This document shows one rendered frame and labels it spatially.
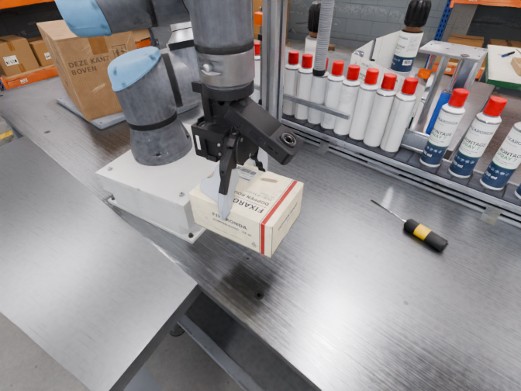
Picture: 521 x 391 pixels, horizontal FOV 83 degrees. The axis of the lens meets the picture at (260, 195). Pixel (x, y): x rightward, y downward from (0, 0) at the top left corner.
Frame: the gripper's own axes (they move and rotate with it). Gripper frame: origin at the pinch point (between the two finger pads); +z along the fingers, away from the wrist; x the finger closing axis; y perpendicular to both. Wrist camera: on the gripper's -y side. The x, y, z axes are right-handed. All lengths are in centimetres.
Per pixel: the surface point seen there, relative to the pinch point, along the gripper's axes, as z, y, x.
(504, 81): 22, -54, -160
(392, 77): -7, -13, -50
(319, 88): 0, 7, -54
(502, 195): 14, -46, -44
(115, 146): 16, 63, -17
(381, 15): 52, 73, -491
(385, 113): 2, -14, -50
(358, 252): 18.1, -19.6, -13.1
